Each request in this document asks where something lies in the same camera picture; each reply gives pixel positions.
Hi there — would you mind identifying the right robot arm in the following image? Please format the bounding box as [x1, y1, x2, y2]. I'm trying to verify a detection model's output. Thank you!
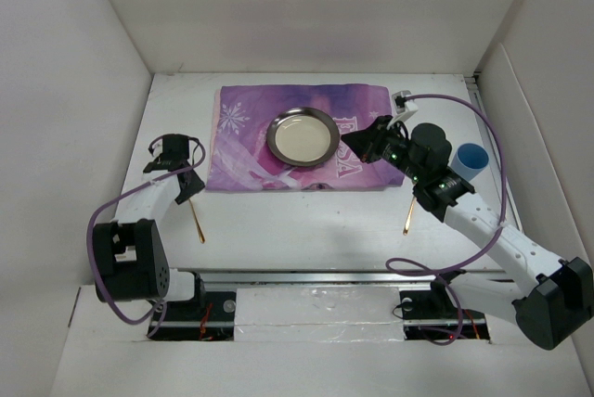
[341, 116, 593, 351]

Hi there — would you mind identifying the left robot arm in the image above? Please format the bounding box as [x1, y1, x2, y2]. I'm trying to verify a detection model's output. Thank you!
[86, 134, 207, 325]

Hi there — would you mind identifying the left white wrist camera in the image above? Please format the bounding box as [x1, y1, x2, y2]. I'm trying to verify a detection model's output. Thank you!
[148, 136, 163, 159]

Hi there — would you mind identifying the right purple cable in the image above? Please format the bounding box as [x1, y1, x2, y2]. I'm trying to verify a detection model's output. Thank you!
[385, 93, 511, 345]

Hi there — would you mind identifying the purple cable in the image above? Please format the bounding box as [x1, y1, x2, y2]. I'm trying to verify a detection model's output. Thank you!
[86, 134, 208, 338]
[385, 93, 511, 345]

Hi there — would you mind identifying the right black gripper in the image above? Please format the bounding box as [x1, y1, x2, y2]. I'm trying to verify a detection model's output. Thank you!
[342, 114, 424, 184]

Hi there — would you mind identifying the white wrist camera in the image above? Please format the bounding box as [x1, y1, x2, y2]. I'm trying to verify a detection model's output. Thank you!
[391, 90, 419, 124]
[148, 136, 163, 159]

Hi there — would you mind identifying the gold spoon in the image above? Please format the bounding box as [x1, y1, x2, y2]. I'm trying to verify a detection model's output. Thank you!
[402, 197, 417, 236]

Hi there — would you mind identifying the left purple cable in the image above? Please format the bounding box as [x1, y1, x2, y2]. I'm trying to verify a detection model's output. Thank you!
[86, 134, 208, 338]

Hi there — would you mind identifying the gold fork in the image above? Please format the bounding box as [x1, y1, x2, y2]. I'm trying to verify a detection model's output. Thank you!
[188, 199, 206, 244]

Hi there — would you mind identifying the purple pink printed cloth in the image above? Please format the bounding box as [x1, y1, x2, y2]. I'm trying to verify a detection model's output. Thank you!
[207, 83, 404, 192]

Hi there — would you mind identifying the blue plastic cup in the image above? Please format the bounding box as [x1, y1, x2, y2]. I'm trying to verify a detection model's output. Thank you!
[451, 143, 489, 182]

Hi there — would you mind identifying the round metal plate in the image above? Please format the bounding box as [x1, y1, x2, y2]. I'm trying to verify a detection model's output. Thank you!
[266, 107, 340, 167]

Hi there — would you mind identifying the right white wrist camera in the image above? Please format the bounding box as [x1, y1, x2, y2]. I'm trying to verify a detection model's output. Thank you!
[391, 90, 419, 124]

